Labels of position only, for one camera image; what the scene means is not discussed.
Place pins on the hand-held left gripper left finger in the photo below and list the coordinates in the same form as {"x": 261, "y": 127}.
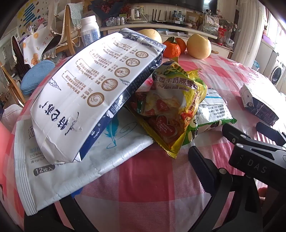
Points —
{"x": 38, "y": 224}

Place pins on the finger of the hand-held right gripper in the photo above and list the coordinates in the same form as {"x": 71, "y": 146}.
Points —
{"x": 270, "y": 132}
{"x": 234, "y": 133}

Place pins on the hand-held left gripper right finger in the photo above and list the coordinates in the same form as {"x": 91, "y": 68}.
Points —
{"x": 201, "y": 167}

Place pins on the white and blue milk carton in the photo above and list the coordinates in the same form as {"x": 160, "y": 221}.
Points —
{"x": 257, "y": 104}
{"x": 89, "y": 78}

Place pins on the white green snack packet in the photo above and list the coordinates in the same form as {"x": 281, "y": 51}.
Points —
{"x": 212, "y": 109}

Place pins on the white feather print plastic bag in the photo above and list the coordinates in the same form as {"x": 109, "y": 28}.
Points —
{"x": 67, "y": 178}

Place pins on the yellow green snack bag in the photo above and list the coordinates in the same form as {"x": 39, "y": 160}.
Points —
{"x": 169, "y": 100}

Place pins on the white washing machine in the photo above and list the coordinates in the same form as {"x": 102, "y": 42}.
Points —
{"x": 278, "y": 73}

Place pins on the pink checked tablecloth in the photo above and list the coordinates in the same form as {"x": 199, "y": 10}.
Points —
{"x": 145, "y": 189}

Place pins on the yellow pear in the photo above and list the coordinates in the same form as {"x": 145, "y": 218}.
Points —
{"x": 198, "y": 46}
{"x": 152, "y": 35}

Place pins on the orange mandarin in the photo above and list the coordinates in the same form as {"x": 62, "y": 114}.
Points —
{"x": 182, "y": 44}
{"x": 171, "y": 50}

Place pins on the clear plastic bag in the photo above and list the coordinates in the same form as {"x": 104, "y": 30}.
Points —
{"x": 210, "y": 22}

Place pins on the clear water bottle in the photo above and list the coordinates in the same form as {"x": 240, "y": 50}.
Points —
{"x": 175, "y": 16}
{"x": 181, "y": 16}

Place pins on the light wooden chair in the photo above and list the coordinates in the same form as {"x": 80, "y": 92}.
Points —
{"x": 13, "y": 89}

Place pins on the blue cushioned stool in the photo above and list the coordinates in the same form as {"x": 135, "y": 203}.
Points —
{"x": 35, "y": 75}

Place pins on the white television cabinet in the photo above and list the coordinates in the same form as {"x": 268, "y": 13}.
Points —
{"x": 125, "y": 27}

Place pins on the glass kettle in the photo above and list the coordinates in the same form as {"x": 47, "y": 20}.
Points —
{"x": 136, "y": 14}

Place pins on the dark wooden chair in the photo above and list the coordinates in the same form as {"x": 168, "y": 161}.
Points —
{"x": 19, "y": 55}

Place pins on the white plastic bottle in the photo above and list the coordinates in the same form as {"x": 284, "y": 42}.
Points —
{"x": 89, "y": 33}

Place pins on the dark blue flower bouquet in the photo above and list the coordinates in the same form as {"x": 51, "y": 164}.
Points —
{"x": 107, "y": 7}

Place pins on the orange print table cover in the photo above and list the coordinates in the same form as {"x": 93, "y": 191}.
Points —
{"x": 38, "y": 44}

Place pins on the wooden chair with lace cover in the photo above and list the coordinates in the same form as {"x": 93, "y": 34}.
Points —
{"x": 73, "y": 13}

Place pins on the blue wall poster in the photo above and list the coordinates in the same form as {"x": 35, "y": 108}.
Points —
{"x": 29, "y": 13}

